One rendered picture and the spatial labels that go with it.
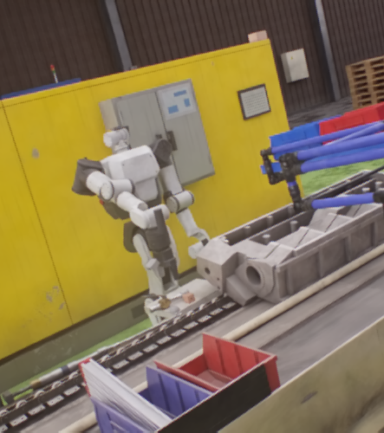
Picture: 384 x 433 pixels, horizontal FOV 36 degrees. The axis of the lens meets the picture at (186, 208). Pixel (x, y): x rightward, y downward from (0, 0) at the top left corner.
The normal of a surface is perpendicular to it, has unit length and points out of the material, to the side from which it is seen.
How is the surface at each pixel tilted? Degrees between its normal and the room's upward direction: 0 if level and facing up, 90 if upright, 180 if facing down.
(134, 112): 90
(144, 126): 90
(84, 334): 90
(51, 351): 90
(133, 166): 80
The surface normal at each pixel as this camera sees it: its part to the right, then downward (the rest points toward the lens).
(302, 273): 0.60, 0.18
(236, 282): 0.18, -0.72
